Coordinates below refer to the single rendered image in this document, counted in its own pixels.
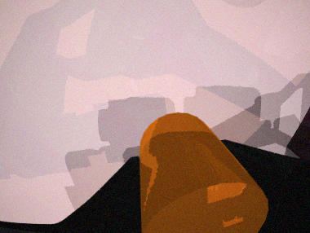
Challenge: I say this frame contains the orange knob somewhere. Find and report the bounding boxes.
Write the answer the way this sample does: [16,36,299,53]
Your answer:
[139,112,269,233]

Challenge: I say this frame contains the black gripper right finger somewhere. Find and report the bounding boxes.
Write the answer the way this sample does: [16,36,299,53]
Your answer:
[221,140,310,233]

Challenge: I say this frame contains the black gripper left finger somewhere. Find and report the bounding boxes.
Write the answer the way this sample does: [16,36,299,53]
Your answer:
[0,156,141,233]

